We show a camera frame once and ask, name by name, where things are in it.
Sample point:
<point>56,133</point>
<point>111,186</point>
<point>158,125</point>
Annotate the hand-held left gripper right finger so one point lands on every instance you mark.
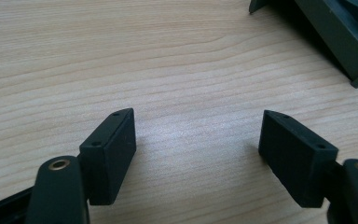
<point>295,161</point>

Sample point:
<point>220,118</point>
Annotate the dark green plastic bin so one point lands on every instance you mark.
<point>338,34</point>

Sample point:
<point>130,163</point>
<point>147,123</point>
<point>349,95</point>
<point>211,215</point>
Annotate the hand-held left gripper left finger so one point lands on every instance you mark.
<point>108,158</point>

